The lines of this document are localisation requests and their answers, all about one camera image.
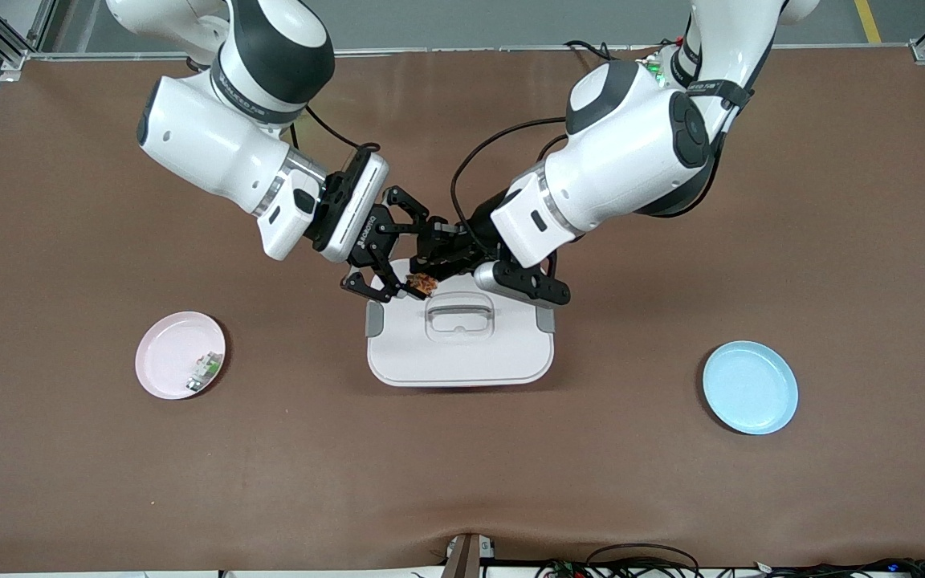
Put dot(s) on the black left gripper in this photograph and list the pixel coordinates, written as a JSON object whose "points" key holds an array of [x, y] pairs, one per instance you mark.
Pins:
{"points": [[482, 226]]}

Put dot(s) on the light blue plate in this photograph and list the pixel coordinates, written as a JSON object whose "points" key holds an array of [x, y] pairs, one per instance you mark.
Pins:
{"points": [[751, 389]]}

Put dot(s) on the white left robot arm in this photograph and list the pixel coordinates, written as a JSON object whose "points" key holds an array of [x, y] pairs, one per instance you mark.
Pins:
{"points": [[631, 152]]}

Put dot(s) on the clear table edge strip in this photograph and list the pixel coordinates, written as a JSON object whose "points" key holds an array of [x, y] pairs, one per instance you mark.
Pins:
{"points": [[470, 50]]}

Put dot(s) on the pink plate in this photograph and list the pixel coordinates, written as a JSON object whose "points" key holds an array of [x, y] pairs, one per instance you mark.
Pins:
{"points": [[173, 345]]}

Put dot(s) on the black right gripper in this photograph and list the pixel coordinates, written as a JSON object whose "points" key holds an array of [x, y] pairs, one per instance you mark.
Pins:
{"points": [[375, 234]]}

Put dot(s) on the aluminium camera mast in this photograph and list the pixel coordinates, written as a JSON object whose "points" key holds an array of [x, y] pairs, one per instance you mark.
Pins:
{"points": [[466, 558]]}

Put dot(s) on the green and white switch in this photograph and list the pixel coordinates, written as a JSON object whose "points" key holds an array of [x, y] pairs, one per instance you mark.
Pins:
{"points": [[205, 368]]}

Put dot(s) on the white lidded storage box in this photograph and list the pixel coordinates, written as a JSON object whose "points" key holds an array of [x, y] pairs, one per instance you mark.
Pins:
{"points": [[462, 353]]}

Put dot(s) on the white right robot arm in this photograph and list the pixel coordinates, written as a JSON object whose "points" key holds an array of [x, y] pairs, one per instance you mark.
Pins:
{"points": [[205, 144]]}

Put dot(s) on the orange and black switch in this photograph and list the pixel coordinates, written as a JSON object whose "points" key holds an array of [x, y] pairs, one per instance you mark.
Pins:
{"points": [[424, 282]]}

